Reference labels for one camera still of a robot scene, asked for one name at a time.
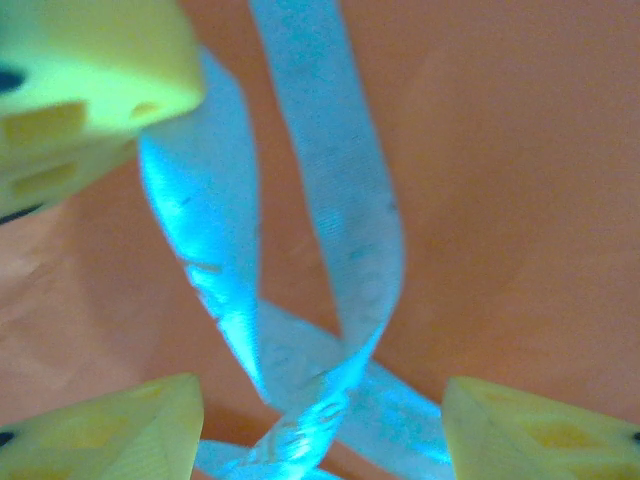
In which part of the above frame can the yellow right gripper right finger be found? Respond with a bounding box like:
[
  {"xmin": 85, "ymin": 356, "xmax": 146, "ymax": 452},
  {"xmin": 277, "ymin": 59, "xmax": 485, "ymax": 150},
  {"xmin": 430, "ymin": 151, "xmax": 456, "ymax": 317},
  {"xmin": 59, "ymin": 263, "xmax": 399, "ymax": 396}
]
[{"xmin": 442, "ymin": 375, "xmax": 640, "ymax": 480}]

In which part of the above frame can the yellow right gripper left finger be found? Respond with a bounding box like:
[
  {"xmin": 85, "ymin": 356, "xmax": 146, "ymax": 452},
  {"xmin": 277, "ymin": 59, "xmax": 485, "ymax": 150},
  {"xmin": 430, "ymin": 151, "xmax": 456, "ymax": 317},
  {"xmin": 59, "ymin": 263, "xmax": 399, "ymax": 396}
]
[{"xmin": 0, "ymin": 372, "xmax": 205, "ymax": 480}]

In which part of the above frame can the orange wrapping paper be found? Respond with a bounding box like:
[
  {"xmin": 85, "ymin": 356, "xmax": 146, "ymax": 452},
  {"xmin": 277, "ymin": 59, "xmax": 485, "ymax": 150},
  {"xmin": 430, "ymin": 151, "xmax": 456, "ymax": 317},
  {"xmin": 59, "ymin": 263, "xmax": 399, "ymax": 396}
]
[{"xmin": 0, "ymin": 0, "xmax": 640, "ymax": 480}]

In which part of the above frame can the cream printed ribbon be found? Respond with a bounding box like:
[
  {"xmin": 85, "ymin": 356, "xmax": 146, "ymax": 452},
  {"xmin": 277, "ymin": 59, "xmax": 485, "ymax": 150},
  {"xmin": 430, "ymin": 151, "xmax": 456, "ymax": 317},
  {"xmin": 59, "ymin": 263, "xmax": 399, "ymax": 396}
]
[{"xmin": 138, "ymin": 0, "xmax": 454, "ymax": 480}]

